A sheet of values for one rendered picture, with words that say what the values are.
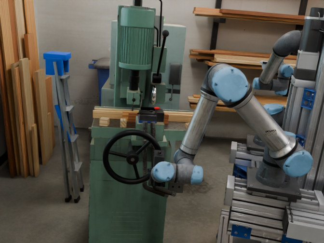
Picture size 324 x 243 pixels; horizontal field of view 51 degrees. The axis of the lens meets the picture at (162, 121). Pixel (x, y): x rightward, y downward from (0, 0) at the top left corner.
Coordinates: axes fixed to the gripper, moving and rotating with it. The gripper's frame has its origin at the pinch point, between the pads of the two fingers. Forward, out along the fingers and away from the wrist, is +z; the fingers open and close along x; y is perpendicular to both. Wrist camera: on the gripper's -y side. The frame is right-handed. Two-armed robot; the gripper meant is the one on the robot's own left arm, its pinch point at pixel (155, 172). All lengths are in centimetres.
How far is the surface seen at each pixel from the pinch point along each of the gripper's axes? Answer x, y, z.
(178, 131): 12.3, -24.0, 14.2
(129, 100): -15.6, -39.1, 17.5
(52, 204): -66, 23, 120
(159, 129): 1.0, -21.8, 3.9
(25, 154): -100, -17, 148
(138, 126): -10.1, -22.1, 3.4
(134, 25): -17, -72, -6
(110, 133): -23.9, -19.4, 15.3
